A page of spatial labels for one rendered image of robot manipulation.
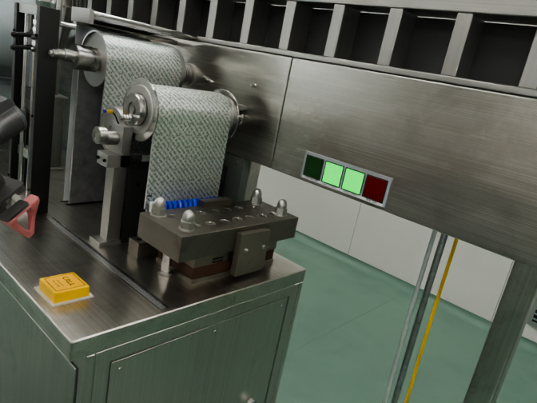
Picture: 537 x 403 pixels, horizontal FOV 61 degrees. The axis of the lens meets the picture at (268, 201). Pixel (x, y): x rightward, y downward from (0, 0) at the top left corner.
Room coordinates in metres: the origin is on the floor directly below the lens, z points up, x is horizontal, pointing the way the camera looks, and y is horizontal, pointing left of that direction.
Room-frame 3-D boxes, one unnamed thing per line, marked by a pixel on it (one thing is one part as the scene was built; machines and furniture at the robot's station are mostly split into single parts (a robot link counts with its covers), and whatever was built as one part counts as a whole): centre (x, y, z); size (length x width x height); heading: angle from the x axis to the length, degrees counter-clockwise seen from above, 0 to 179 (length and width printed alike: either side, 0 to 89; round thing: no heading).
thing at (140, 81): (1.09, 0.34, 1.25); 0.15 x 0.01 x 0.15; 51
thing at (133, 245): (1.15, 0.21, 0.92); 0.28 x 0.04 x 0.04; 141
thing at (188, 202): (1.14, 0.20, 1.03); 0.21 x 0.04 x 0.03; 141
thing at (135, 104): (1.08, 0.35, 1.25); 0.07 x 0.02 x 0.07; 51
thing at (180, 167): (1.15, 0.22, 1.11); 0.23 x 0.01 x 0.18; 141
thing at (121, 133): (1.09, 0.39, 1.05); 0.06 x 0.05 x 0.31; 141
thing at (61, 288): (0.81, 0.36, 0.91); 0.07 x 0.07 x 0.02; 51
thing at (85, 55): (1.24, 0.55, 1.34); 0.06 x 0.06 x 0.06; 51
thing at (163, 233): (1.11, 0.10, 1.00); 0.40 x 0.16 x 0.06; 141
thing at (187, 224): (0.95, 0.17, 1.05); 0.04 x 0.04 x 0.04
